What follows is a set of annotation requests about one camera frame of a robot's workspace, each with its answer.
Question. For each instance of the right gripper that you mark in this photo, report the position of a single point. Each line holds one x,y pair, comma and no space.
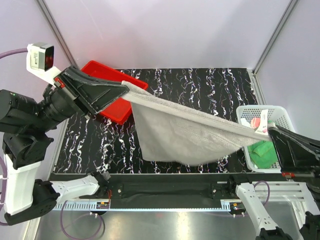
300,154

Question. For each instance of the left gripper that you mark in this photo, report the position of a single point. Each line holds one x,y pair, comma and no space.
97,93

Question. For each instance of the grey towel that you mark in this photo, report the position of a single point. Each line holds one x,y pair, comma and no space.
171,132

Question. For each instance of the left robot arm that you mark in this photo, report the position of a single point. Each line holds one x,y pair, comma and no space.
25,123

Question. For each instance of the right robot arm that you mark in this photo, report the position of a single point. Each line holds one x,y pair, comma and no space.
266,228

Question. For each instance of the green towel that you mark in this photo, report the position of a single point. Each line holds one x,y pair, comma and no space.
262,153

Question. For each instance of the white perforated basket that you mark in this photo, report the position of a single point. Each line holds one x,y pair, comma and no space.
276,114

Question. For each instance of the pink cloth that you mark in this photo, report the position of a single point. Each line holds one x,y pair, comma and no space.
255,122

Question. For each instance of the right connector board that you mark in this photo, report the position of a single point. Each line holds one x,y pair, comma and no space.
238,206

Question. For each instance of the connector board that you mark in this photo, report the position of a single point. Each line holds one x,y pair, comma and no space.
103,205
238,206

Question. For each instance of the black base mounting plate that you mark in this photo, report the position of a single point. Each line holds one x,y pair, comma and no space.
177,191

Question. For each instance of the left connector board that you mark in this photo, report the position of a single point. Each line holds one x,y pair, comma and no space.
103,205

